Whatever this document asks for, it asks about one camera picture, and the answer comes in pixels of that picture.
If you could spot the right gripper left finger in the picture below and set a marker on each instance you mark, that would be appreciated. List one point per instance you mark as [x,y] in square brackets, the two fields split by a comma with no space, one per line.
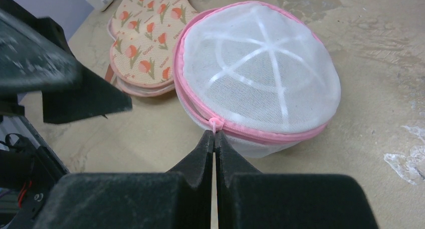
[178,198]

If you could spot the floral mesh laundry bag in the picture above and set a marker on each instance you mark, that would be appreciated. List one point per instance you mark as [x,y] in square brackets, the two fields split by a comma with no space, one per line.
[145,33]

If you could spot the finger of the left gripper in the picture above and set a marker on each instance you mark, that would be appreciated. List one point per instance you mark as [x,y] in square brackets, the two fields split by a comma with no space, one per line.
[31,62]

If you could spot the white mesh laundry bag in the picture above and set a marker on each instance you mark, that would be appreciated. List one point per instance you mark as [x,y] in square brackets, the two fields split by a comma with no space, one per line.
[256,73]

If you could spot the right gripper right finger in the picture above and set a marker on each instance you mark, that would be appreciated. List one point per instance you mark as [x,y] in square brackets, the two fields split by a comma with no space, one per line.
[248,198]

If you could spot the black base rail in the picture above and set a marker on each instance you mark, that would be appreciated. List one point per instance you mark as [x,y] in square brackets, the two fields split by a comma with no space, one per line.
[29,171]

